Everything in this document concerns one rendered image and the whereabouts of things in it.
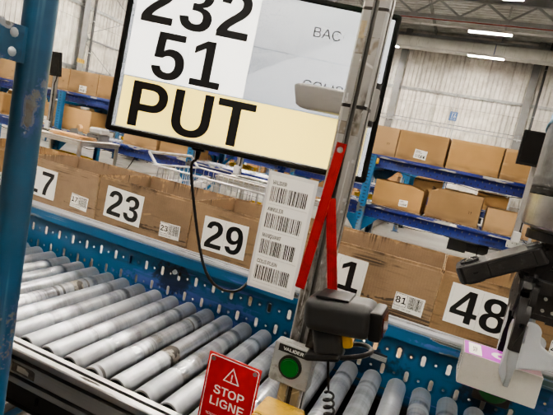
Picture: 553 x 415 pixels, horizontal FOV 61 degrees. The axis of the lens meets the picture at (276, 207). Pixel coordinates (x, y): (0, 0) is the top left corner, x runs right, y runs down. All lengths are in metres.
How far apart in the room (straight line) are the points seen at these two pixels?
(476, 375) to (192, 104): 0.63
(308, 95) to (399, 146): 5.07
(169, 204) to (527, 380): 1.18
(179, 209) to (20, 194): 1.12
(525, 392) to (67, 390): 0.84
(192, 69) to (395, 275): 0.79
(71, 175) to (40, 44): 1.41
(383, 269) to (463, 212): 4.27
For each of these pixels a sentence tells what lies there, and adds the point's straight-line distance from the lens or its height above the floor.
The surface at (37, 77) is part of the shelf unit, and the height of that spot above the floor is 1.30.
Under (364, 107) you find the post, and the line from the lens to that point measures 0.73.
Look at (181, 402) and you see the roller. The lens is 1.04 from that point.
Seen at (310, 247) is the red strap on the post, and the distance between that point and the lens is 0.75.
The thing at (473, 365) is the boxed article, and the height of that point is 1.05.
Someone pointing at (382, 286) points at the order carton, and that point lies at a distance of 1.36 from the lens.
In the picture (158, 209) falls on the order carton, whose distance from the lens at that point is 1.62.
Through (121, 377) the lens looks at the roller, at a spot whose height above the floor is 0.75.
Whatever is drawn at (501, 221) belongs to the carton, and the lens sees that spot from 5.62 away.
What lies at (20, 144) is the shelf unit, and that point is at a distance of 0.47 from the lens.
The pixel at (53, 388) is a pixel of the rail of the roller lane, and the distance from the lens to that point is 1.14.
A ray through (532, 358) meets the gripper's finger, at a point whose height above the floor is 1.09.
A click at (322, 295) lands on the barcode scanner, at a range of 0.71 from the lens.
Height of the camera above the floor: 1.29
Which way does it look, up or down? 8 degrees down
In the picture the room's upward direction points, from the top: 12 degrees clockwise
